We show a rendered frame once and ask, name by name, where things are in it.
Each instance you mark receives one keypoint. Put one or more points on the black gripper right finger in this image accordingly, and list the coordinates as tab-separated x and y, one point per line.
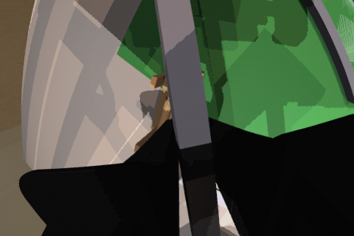
254	172

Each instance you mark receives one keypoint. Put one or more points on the green flat mat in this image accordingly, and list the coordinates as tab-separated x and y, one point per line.
266	67

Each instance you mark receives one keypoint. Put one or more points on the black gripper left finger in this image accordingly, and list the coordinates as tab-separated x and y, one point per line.
145	188

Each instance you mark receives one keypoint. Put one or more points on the red putter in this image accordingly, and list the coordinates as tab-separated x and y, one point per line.
188	103

